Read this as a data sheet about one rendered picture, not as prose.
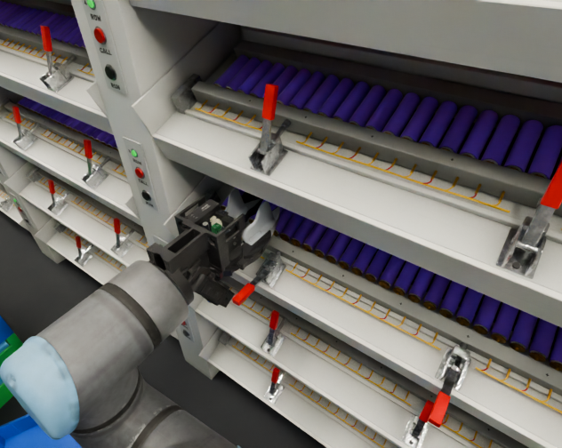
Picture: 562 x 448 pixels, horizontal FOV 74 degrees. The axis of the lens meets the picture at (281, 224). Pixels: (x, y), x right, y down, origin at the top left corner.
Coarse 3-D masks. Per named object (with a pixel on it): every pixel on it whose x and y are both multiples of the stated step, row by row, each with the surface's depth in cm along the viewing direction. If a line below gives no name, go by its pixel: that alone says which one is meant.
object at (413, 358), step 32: (192, 192) 61; (224, 192) 66; (256, 288) 57; (288, 288) 54; (320, 320) 51; (352, 320) 50; (384, 352) 47; (416, 352) 46; (480, 384) 43; (512, 384) 42; (480, 416) 43; (512, 416) 41; (544, 416) 40
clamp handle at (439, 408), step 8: (456, 368) 41; (448, 376) 42; (456, 376) 42; (448, 384) 41; (440, 392) 40; (448, 392) 40; (440, 400) 40; (448, 400) 40; (432, 408) 39; (440, 408) 39; (432, 416) 38; (440, 416) 38; (440, 424) 38
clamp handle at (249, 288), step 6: (264, 270) 54; (258, 276) 53; (264, 276) 53; (252, 282) 52; (258, 282) 52; (246, 288) 51; (252, 288) 51; (240, 294) 50; (246, 294) 50; (234, 300) 50; (240, 300) 50
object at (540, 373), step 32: (288, 256) 55; (320, 288) 52; (352, 288) 50; (384, 288) 49; (384, 320) 48; (416, 320) 46; (448, 320) 45; (480, 352) 43; (512, 352) 42; (544, 384) 40
